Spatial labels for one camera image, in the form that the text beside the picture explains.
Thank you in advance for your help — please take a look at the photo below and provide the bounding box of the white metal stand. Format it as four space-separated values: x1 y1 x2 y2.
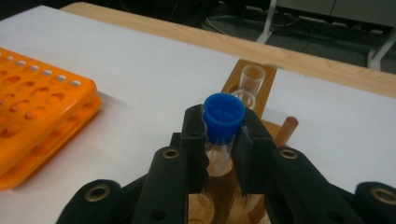
256 0 396 71

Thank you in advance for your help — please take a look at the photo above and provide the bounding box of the wooden test tube rack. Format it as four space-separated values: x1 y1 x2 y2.
186 59 300 224

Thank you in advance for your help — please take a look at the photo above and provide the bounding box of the orange plastic tube rack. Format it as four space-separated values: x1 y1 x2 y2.
0 47 103 191

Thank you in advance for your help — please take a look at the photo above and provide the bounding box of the black floor cable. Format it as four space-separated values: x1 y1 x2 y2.
202 12 316 48

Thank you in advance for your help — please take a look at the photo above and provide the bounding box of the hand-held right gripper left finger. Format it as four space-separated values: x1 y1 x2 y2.
180 104 210 194

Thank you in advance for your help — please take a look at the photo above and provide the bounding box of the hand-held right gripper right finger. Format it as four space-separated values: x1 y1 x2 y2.
233 107 276 196

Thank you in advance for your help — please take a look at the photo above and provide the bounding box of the blue-capped clear tube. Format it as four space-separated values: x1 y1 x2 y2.
203 92 247 178

